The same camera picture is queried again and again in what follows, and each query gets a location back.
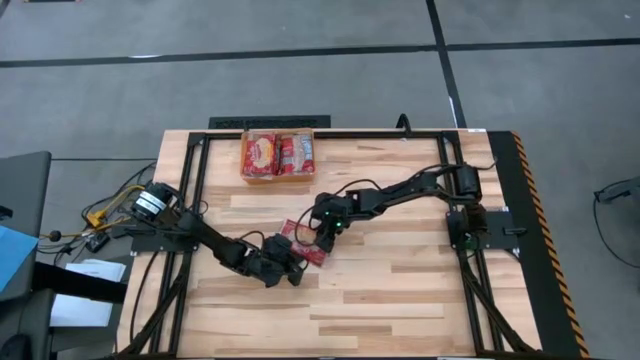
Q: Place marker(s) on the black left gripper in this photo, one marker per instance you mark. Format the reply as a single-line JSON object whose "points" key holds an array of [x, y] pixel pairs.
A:
{"points": [[275, 257]]}

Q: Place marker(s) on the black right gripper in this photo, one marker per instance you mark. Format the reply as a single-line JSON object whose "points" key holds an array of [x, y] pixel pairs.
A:
{"points": [[330, 210]]}

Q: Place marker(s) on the red popcorn bag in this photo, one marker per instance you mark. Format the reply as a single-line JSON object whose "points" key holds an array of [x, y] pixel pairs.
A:
{"points": [[312, 255], [260, 155], [297, 157]]}

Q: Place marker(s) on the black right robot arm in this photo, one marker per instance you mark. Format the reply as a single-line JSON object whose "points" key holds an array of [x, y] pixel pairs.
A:
{"points": [[400, 192]]}

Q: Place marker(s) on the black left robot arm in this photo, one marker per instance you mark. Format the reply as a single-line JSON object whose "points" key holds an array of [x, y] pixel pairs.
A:
{"points": [[210, 240]]}

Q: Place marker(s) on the orange plastic basket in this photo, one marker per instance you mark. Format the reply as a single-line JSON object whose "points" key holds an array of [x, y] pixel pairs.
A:
{"points": [[277, 179]]}

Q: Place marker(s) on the small black device box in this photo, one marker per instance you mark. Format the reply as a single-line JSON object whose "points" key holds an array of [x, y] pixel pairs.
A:
{"points": [[97, 242]]}

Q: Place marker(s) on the black strip with hazard stripes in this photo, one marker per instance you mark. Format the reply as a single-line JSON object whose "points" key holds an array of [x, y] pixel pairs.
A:
{"points": [[530, 280]]}

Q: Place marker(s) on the yellow connector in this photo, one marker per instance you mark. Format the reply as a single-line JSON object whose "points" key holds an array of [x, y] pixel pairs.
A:
{"points": [[95, 218]]}

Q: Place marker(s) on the white paper sheet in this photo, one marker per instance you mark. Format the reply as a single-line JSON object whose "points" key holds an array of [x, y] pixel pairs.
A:
{"points": [[85, 300]]}

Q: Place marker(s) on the black bar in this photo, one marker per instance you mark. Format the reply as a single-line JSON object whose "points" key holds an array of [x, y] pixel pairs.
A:
{"points": [[75, 283]]}

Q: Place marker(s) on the black round plug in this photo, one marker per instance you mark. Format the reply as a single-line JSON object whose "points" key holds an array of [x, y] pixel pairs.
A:
{"points": [[55, 235]]}

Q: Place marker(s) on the blue paper sheet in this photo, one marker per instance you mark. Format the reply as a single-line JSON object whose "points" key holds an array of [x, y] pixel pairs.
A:
{"points": [[15, 250]]}

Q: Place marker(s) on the black computer mouse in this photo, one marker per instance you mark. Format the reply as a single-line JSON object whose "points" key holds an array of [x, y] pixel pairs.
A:
{"points": [[15, 346]]}

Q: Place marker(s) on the grey stand foot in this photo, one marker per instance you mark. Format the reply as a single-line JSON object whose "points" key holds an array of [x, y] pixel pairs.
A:
{"points": [[617, 190]]}

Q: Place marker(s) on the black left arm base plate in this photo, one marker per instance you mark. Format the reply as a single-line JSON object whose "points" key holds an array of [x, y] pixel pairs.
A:
{"points": [[165, 245]]}

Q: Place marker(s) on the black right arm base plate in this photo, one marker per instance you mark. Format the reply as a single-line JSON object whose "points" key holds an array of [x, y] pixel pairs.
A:
{"points": [[500, 231]]}

